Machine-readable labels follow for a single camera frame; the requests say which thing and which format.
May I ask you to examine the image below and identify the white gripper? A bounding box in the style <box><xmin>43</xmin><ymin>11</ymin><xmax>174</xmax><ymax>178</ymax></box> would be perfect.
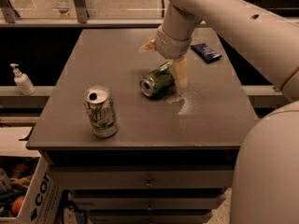
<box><xmin>139</xmin><ymin>25</ymin><xmax>192</xmax><ymax>89</ymax></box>

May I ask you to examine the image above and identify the green soda can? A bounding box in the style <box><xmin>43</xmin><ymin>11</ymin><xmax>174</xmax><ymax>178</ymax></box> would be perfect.
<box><xmin>139</xmin><ymin>62</ymin><xmax>175</xmax><ymax>97</ymax></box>

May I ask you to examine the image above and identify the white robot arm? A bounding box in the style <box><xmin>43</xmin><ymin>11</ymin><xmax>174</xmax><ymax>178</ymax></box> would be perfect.
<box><xmin>143</xmin><ymin>0</ymin><xmax>299</xmax><ymax>224</ymax></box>

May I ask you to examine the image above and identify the white 7up soda can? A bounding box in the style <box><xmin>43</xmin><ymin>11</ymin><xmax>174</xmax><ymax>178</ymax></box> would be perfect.
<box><xmin>83</xmin><ymin>86</ymin><xmax>118</xmax><ymax>138</ymax></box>

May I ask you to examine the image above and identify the dark blue snack packet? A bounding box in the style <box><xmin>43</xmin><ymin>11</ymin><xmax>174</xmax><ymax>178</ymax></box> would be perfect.
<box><xmin>191</xmin><ymin>43</ymin><xmax>221</xmax><ymax>63</ymax></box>

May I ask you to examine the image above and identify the grey drawer cabinet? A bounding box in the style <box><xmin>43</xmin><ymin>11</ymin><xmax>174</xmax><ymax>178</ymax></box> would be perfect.
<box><xmin>28</xmin><ymin>29</ymin><xmax>256</xmax><ymax>224</ymax></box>

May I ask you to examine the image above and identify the white pump lotion bottle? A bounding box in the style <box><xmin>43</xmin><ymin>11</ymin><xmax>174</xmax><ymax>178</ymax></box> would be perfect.
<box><xmin>10</xmin><ymin>63</ymin><xmax>36</xmax><ymax>95</ymax></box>

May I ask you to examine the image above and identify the white cardboard box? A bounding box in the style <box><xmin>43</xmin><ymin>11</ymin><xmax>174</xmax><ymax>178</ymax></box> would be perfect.
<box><xmin>0</xmin><ymin>127</ymin><xmax>63</xmax><ymax>224</ymax></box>

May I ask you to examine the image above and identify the orange ball in box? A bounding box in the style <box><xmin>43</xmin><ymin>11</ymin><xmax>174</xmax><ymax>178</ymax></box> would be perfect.
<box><xmin>11</xmin><ymin>195</ymin><xmax>25</xmax><ymax>215</ymax></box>

